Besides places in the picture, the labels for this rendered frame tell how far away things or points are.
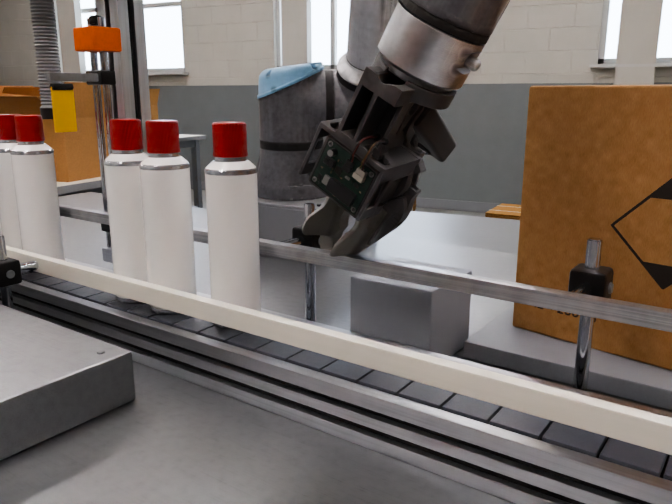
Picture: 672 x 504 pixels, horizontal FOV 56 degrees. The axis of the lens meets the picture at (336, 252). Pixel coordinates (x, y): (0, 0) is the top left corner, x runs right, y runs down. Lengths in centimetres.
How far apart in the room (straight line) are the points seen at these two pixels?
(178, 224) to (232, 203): 9
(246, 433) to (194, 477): 7
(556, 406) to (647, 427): 6
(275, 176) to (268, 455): 68
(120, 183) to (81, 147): 199
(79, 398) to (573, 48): 571
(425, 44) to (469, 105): 574
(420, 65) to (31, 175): 57
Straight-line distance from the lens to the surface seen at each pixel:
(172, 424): 60
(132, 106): 97
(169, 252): 69
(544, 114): 71
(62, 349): 65
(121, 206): 73
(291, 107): 112
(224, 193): 62
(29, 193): 91
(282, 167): 113
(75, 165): 269
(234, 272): 64
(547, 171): 71
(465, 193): 629
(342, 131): 52
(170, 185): 68
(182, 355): 66
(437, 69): 50
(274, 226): 111
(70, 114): 88
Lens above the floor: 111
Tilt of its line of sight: 14 degrees down
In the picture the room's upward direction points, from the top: straight up
